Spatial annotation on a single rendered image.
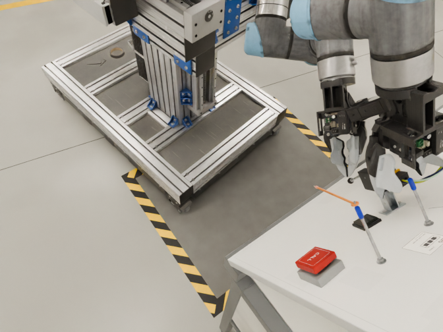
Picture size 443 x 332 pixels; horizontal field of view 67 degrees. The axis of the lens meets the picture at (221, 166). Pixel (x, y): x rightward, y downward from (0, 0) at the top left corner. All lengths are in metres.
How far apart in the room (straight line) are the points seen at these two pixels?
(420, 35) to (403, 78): 0.05
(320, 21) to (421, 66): 0.14
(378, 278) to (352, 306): 0.06
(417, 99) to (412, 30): 0.09
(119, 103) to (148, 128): 0.26
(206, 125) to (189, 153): 0.21
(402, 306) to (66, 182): 1.83
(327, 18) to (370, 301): 0.39
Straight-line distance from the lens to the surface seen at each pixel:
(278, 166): 2.04
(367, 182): 0.71
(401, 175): 0.66
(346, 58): 0.76
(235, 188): 1.92
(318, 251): 0.61
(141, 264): 1.76
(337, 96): 0.75
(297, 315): 0.90
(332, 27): 0.52
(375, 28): 0.49
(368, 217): 0.71
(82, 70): 2.33
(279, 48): 0.84
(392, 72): 0.50
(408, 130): 0.54
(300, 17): 0.55
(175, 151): 1.80
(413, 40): 0.49
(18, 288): 1.91
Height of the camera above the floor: 1.66
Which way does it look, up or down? 56 degrees down
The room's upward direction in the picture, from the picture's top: 5 degrees clockwise
